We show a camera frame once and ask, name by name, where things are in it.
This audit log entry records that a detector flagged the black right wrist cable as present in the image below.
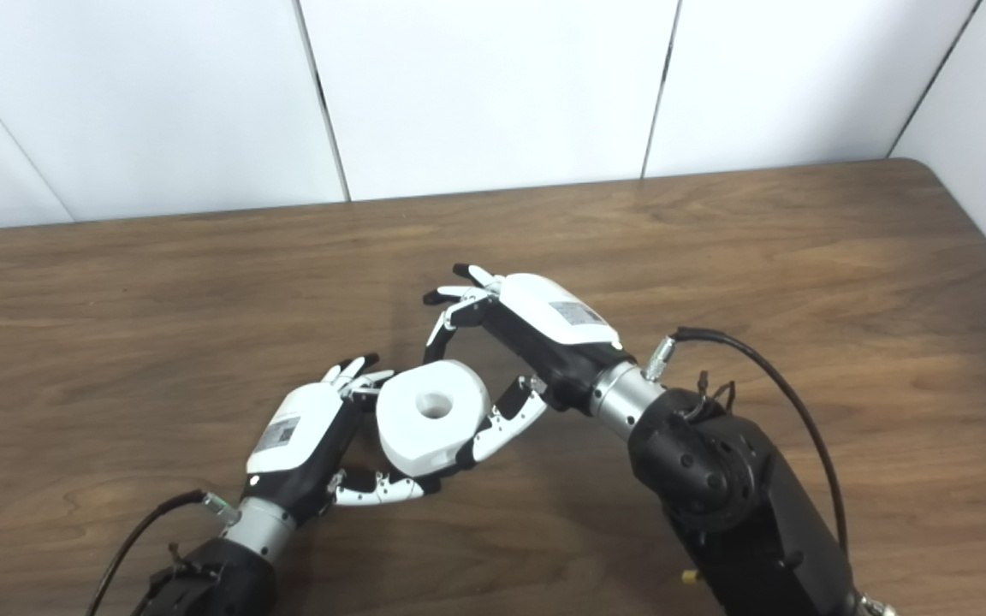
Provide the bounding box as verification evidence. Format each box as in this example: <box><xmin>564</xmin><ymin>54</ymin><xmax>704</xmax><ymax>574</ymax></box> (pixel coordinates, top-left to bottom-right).
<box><xmin>642</xmin><ymin>327</ymin><xmax>850</xmax><ymax>559</ymax></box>

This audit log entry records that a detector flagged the round white plastic piece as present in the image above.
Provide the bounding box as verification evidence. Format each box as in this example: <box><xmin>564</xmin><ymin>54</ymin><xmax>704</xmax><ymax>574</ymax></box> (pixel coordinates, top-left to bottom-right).
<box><xmin>376</xmin><ymin>359</ymin><xmax>491</xmax><ymax>477</ymax></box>

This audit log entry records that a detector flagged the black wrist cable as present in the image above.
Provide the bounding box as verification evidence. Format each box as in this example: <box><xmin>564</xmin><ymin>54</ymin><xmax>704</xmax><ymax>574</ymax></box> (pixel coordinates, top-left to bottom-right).
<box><xmin>86</xmin><ymin>489</ymin><xmax>242</xmax><ymax>616</ymax></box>
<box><xmin>642</xmin><ymin>327</ymin><xmax>850</xmax><ymax>559</ymax></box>

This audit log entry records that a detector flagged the black and white left hand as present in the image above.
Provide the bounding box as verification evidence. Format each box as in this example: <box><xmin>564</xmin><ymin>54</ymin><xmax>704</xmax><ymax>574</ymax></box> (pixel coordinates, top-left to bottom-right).
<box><xmin>244</xmin><ymin>353</ymin><xmax>444</xmax><ymax>526</ymax></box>

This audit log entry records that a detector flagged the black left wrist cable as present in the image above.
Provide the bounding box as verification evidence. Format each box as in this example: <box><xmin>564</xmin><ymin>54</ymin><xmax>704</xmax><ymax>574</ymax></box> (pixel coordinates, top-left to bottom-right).
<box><xmin>86</xmin><ymin>489</ymin><xmax>242</xmax><ymax>616</ymax></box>

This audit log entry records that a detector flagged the black and white right hand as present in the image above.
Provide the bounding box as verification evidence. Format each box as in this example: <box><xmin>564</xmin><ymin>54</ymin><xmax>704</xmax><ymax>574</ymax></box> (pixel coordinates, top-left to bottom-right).
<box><xmin>421</xmin><ymin>263</ymin><xmax>625</xmax><ymax>468</ymax></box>

